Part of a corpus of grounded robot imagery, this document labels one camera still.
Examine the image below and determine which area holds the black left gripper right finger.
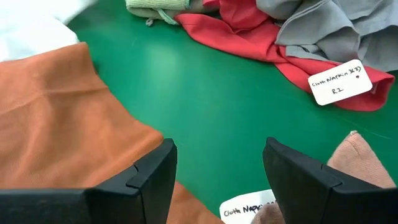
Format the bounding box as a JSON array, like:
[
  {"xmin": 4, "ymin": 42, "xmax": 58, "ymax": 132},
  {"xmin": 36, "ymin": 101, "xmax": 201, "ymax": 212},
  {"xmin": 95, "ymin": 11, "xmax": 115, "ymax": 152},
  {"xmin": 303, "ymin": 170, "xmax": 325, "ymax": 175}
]
[{"xmin": 262, "ymin": 136, "xmax": 398, "ymax": 224}]

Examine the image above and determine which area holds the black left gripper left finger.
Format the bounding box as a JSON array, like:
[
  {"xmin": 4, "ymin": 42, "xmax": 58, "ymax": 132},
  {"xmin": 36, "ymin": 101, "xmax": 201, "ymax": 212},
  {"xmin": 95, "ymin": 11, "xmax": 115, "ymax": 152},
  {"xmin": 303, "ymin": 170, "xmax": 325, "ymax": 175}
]
[{"xmin": 0, "ymin": 138, "xmax": 178, "ymax": 224}]

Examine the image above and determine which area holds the pinkish brown towel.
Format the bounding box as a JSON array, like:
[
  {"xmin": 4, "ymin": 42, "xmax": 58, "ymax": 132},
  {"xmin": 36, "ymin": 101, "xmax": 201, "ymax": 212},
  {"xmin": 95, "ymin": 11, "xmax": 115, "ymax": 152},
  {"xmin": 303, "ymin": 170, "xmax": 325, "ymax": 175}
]
[{"xmin": 251, "ymin": 130, "xmax": 397, "ymax": 224}]

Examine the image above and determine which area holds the white paper tag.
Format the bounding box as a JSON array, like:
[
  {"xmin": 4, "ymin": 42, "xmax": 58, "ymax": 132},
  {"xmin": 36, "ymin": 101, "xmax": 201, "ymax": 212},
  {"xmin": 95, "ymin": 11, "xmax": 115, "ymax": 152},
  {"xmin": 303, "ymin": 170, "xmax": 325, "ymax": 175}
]
[{"xmin": 219, "ymin": 189, "xmax": 277, "ymax": 224}]

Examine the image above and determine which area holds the orange cloth towel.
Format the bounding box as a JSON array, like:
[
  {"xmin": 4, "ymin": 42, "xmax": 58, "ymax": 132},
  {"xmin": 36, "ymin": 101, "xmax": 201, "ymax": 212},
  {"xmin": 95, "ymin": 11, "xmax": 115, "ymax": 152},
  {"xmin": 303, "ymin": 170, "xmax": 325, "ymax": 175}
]
[{"xmin": 0, "ymin": 42, "xmax": 224, "ymax": 224}]

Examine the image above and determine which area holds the white paper tag marked R1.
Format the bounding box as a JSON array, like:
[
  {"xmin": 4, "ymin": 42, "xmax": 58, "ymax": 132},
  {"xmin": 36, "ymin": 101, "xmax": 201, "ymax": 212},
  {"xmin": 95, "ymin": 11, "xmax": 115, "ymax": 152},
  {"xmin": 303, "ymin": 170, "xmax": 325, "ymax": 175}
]
[{"xmin": 307, "ymin": 58, "xmax": 373, "ymax": 106}]

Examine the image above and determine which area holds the grey cloth towel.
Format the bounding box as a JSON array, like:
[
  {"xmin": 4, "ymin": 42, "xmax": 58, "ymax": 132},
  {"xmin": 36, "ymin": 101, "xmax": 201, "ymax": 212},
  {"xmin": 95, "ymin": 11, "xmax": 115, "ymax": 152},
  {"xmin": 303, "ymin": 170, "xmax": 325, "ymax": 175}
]
[{"xmin": 255, "ymin": 0, "xmax": 398, "ymax": 73}]

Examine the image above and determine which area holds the plain white towel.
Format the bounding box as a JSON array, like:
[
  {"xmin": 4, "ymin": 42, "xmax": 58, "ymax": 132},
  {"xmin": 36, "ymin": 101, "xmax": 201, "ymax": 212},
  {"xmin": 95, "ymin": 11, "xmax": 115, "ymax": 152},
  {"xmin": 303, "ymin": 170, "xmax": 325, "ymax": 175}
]
[{"xmin": 0, "ymin": 0, "xmax": 99, "ymax": 63}]

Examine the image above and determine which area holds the red cloth towel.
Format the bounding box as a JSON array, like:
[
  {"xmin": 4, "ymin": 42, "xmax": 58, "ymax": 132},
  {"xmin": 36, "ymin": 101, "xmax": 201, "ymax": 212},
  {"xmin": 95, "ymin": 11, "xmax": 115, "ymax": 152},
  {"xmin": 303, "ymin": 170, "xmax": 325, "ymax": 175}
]
[{"xmin": 174, "ymin": 0, "xmax": 396, "ymax": 112}]

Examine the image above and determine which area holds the light green towel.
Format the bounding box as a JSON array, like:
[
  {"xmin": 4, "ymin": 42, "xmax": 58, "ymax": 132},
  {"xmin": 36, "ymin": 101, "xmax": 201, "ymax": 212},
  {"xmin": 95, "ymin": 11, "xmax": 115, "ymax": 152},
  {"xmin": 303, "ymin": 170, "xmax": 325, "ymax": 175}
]
[{"xmin": 125, "ymin": 0, "xmax": 191, "ymax": 26}]

